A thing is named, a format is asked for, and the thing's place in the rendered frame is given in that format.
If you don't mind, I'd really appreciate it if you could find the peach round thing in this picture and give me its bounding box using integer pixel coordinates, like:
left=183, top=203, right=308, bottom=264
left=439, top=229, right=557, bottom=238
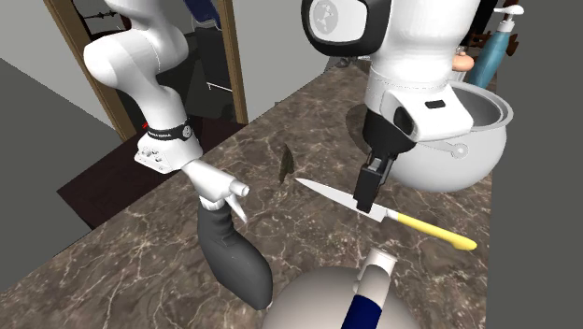
left=451, top=50, right=471, bottom=73

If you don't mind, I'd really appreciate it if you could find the dark green leaf shaped thing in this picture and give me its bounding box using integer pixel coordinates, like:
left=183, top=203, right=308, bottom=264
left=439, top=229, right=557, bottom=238
left=277, top=144, right=295, bottom=186

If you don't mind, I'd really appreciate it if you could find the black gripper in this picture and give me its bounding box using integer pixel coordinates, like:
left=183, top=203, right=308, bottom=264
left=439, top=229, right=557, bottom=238
left=352, top=107, right=419, bottom=215

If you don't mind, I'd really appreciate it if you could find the grey round vessel blue handle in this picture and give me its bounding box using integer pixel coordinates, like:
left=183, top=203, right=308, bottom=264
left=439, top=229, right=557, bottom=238
left=261, top=247, right=423, bottom=329

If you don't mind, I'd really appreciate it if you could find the white cooking pot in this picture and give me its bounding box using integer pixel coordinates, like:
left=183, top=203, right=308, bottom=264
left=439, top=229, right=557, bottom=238
left=385, top=80, right=515, bottom=193

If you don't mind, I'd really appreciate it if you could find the blue soap dispenser white pump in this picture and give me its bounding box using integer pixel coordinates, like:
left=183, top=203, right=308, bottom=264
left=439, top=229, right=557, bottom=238
left=465, top=4, right=525, bottom=91

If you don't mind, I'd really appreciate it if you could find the brown wooden door frame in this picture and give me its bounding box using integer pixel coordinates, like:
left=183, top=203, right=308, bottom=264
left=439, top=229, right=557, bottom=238
left=42, top=0, right=249, bottom=141

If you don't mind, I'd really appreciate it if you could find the grey spray bottle white trigger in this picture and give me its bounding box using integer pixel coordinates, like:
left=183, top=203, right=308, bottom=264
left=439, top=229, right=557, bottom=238
left=181, top=158, right=275, bottom=312

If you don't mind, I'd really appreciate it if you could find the yellow handled kitchen knife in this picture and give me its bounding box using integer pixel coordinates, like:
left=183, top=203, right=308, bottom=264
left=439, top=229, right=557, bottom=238
left=294, top=177, right=478, bottom=252

